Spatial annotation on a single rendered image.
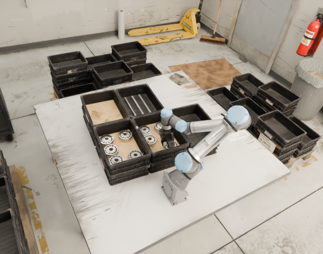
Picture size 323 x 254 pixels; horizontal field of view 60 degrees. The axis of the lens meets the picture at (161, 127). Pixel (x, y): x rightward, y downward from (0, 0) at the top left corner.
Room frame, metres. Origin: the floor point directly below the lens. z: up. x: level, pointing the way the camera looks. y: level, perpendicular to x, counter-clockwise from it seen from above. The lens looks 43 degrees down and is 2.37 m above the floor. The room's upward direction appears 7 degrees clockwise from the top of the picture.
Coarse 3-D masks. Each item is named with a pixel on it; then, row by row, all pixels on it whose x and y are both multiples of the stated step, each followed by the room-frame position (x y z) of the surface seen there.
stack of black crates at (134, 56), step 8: (112, 48) 3.31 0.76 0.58; (120, 48) 3.43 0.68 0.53; (128, 48) 3.50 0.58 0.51; (136, 48) 3.57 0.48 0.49; (144, 48) 3.40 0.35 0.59; (120, 56) 3.13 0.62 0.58; (128, 56) 3.19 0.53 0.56; (136, 56) 3.27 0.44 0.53; (144, 56) 3.34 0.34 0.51; (128, 64) 3.20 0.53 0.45; (136, 64) 3.27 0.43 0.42
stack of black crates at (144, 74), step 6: (132, 66) 3.11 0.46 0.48; (138, 66) 3.14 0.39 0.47; (144, 66) 3.19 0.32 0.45; (150, 66) 3.24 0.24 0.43; (138, 72) 3.15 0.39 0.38; (144, 72) 3.17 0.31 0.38; (150, 72) 3.19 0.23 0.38; (156, 72) 3.11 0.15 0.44; (132, 78) 2.83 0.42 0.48; (138, 78) 3.01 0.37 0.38; (144, 78) 2.88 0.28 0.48
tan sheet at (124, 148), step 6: (114, 138) 1.48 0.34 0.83; (132, 138) 1.51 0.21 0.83; (114, 144) 1.42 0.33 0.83; (120, 144) 1.43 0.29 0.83; (126, 144) 1.43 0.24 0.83; (132, 144) 1.44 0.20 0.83; (120, 150) 1.37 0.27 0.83; (126, 150) 1.38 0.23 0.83; (132, 150) 1.38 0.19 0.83; (138, 150) 1.39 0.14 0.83; (126, 156) 1.32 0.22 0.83
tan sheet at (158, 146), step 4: (148, 124) 1.68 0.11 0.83; (152, 124) 1.69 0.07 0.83; (152, 128) 1.65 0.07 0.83; (152, 132) 1.60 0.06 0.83; (156, 132) 1.61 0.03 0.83; (156, 136) 1.56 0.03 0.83; (156, 140) 1.52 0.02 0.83; (156, 144) 1.47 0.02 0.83; (160, 144) 1.48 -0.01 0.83; (152, 148) 1.43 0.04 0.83; (156, 148) 1.43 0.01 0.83; (160, 148) 1.44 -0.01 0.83
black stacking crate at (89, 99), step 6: (84, 96) 1.82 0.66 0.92; (90, 96) 1.85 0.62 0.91; (96, 96) 1.87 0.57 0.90; (102, 96) 1.90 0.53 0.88; (108, 96) 1.92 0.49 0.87; (114, 96) 1.94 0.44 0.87; (90, 102) 1.85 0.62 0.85; (96, 102) 1.87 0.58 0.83; (120, 108) 1.80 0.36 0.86; (126, 114) 1.67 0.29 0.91; (90, 126) 1.57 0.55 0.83
